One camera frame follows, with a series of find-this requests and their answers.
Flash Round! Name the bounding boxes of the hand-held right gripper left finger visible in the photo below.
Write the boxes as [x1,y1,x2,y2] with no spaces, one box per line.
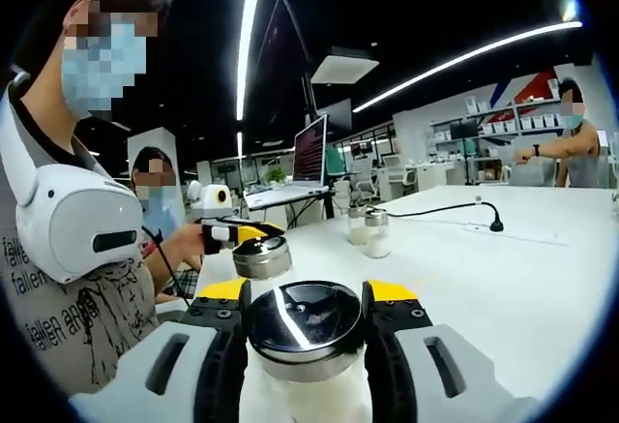
[70,277,252,423]

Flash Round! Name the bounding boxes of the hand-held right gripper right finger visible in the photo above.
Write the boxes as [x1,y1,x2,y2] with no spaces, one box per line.
[362,280,539,423]

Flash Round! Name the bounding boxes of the glass seasoning bottle brown powder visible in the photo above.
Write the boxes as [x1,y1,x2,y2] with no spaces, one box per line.
[231,236,294,282]

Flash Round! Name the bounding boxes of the small glass seasoning bottle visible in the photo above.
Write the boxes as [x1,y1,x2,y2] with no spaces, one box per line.
[347,204,372,247]
[362,209,394,260]

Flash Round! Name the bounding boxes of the tall glass seasoning bottle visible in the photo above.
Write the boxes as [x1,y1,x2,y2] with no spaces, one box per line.
[240,281,373,423]

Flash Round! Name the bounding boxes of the person's left hand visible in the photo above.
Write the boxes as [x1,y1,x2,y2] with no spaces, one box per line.
[171,223,207,269]

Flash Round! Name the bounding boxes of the plaid shorts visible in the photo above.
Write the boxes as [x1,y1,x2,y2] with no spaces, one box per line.
[162,267,202,299]

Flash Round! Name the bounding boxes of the silver laptop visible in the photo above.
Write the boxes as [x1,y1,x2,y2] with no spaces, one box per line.
[243,113,336,211]

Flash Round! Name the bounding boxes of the teal office chair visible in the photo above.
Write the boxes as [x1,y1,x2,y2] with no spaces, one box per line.
[324,145,348,178]

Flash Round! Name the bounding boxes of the black hanging monitor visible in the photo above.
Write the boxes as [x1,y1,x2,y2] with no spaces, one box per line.
[318,98,355,132]

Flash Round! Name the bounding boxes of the white office chair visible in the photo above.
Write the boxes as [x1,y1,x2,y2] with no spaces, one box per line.
[392,166,418,197]

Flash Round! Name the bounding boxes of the hanging dark display panel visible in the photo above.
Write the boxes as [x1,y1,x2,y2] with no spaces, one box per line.
[248,0,314,120]

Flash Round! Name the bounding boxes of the long ceiling light strip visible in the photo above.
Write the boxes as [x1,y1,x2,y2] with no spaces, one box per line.
[235,0,270,122]
[351,20,584,115]

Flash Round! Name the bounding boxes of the ceiling air conditioner unit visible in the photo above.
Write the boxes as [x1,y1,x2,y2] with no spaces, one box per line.
[309,46,381,86]

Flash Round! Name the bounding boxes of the black desk monitor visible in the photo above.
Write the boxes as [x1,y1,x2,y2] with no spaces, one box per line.
[449,119,481,141]

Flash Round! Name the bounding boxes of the grey partition panel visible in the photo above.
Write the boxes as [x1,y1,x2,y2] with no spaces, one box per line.
[511,159,557,187]

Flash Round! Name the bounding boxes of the white storage shelf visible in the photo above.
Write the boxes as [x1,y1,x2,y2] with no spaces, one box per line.
[428,78,565,185]

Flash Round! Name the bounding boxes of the row of white storage boxes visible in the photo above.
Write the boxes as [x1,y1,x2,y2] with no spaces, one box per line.
[465,78,563,136]

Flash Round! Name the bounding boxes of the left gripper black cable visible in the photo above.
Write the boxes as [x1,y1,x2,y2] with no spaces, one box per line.
[138,224,193,309]

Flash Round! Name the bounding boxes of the black cable with plug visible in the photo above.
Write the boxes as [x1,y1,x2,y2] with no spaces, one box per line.
[380,201,506,233]

